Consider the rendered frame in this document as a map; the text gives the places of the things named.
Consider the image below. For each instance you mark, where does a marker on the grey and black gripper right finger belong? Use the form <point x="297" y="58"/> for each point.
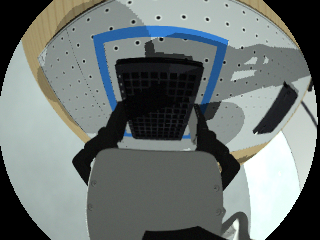
<point x="206" y="141"/>

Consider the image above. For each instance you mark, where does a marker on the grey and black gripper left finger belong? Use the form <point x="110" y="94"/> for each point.
<point x="107" y="137"/>

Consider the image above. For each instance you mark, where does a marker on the blue tape outline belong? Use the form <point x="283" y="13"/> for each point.
<point x="160" y="31"/>

